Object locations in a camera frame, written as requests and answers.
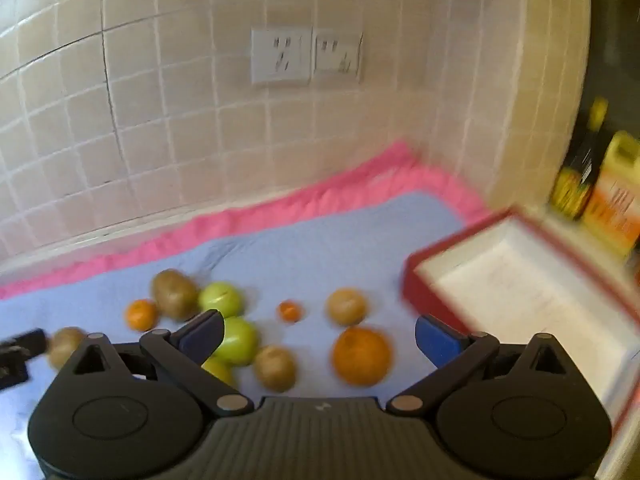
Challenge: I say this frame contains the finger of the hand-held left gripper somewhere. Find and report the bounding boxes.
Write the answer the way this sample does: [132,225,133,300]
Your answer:
[0,329,49,392]

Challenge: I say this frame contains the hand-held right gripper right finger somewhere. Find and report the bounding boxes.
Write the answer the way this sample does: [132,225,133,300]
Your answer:
[385,314,571,417]

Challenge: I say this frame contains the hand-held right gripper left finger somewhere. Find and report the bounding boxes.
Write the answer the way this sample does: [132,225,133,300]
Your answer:
[70,309,256,417]

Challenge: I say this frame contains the medium orange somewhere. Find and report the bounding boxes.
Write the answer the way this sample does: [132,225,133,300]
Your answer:
[125,299,160,332]

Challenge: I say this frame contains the red box with white inside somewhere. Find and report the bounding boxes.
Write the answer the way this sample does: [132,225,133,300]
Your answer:
[402,207,640,443]

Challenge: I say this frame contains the blue cloth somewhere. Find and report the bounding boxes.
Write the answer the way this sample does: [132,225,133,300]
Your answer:
[0,192,468,463]

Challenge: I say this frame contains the pink towel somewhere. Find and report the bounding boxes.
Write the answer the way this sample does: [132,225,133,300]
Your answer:
[0,140,501,301]

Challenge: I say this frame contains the dark sauce bottle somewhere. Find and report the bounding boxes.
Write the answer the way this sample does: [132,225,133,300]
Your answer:
[550,97,611,221]

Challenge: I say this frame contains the yellow detergent jug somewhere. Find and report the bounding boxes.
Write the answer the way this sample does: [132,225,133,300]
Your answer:
[582,131,640,259]

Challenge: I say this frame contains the white wall outlet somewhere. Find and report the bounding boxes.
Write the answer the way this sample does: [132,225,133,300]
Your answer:
[312,30,363,84]
[251,27,314,86]

